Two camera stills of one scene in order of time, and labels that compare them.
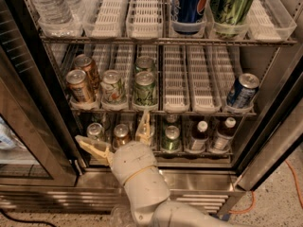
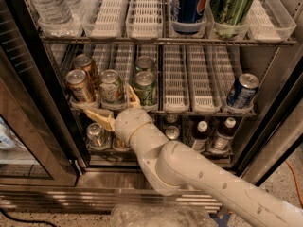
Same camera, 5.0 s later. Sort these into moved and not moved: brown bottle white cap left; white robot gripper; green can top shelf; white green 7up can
Moved: white robot gripper
Not moved: green can top shelf; brown bottle white cap left; white green 7up can
